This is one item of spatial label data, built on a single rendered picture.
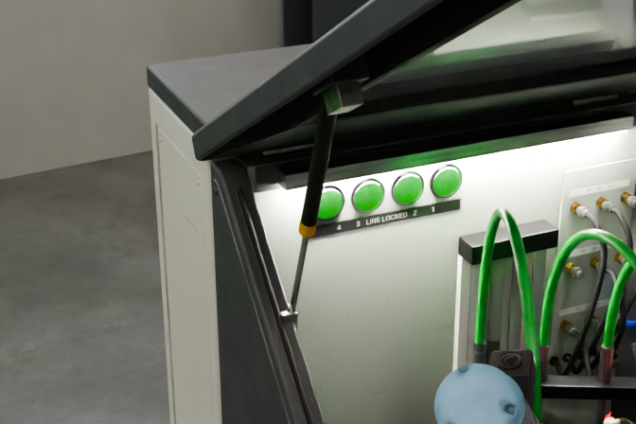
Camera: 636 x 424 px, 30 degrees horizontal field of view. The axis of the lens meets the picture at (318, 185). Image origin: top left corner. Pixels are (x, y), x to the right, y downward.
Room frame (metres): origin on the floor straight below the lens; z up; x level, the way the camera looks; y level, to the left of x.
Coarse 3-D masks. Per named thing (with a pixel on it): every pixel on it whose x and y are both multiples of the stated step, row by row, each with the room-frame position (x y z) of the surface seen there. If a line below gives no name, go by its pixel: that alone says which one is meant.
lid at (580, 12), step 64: (384, 0) 0.92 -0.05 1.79; (448, 0) 0.96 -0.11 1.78; (512, 0) 0.88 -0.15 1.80; (576, 0) 1.02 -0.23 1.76; (320, 64) 1.04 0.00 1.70; (384, 64) 1.07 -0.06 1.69; (448, 64) 1.20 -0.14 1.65; (512, 64) 1.29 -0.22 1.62; (576, 64) 1.40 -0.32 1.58; (256, 128) 1.34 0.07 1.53; (384, 128) 1.47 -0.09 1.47
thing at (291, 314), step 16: (320, 112) 1.12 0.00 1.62; (320, 128) 1.12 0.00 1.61; (320, 144) 1.13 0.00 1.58; (320, 160) 1.14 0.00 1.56; (320, 176) 1.15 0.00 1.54; (320, 192) 1.16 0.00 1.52; (304, 208) 1.18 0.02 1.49; (304, 224) 1.18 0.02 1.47; (304, 240) 1.20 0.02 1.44; (304, 256) 1.21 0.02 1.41; (288, 320) 1.25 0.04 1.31
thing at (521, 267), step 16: (496, 224) 1.38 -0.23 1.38; (512, 224) 1.26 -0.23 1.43; (512, 240) 1.24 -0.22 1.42; (480, 272) 1.43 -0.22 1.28; (528, 272) 1.19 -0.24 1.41; (480, 288) 1.44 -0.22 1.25; (528, 288) 1.17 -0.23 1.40; (480, 304) 1.44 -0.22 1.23; (528, 304) 1.15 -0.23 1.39; (480, 320) 1.44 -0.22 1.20; (528, 320) 1.13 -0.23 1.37; (480, 336) 1.44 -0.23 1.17; (528, 336) 1.12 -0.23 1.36
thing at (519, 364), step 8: (496, 352) 1.08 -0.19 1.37; (504, 352) 1.08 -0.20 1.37; (512, 352) 1.07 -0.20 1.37; (520, 352) 1.07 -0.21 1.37; (528, 352) 1.07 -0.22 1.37; (496, 360) 1.07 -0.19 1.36; (504, 360) 1.06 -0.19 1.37; (512, 360) 1.06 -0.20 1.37; (520, 360) 1.06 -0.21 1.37; (528, 360) 1.06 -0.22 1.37; (504, 368) 1.05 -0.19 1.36; (512, 368) 1.05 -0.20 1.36; (520, 368) 1.05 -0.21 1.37; (528, 368) 1.05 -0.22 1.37; (536, 368) 1.07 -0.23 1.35; (512, 376) 1.04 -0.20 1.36; (520, 376) 1.04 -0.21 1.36; (528, 376) 1.04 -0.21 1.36; (520, 384) 1.03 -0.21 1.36; (528, 384) 1.03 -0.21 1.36; (528, 392) 1.02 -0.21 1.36; (528, 400) 1.01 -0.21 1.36
